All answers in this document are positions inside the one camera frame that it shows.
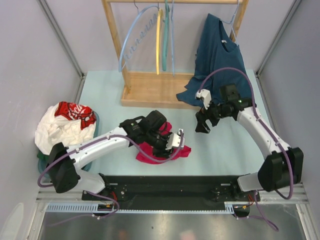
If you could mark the white slotted cable duct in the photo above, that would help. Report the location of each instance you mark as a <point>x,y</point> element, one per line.
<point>100,208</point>

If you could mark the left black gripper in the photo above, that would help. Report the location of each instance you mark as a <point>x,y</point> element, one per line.
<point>161,151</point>

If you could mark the teal hanger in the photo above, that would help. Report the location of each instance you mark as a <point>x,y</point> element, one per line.
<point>165,36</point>

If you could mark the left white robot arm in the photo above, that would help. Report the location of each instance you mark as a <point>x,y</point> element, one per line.
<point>66,163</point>

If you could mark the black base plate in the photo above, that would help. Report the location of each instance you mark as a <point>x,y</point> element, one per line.
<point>171,193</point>

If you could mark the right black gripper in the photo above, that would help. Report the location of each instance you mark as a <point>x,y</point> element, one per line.
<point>201,116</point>

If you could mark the thin blue hanger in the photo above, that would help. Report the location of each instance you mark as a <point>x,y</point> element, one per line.
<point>172,39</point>

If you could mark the light blue notched hanger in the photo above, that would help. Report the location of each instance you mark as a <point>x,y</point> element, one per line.
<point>130,44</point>

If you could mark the light blue wire hanger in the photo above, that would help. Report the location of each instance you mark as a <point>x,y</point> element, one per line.
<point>232,23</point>

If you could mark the dark blue t shirt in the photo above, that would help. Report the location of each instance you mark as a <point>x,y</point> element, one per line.
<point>215,51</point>

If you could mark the green garment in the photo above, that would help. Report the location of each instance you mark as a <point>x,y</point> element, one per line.
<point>42,157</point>

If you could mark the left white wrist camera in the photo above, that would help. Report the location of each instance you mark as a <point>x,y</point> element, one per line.
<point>176,140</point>

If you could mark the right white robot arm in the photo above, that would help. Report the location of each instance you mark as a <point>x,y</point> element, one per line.
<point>282,166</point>

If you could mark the yellow hanger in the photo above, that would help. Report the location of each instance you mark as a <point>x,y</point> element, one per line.
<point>158,40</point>

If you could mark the wooden clothes rack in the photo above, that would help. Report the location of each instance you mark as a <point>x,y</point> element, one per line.
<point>147,89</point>

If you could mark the white and red shirt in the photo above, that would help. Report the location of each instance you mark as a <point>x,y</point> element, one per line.
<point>66,122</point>

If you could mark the teal laundry basket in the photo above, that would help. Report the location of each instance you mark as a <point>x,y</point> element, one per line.
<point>42,165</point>

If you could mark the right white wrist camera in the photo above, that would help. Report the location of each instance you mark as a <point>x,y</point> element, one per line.
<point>205,96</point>

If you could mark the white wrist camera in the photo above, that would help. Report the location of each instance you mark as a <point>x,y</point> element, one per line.
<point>205,96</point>
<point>176,140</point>

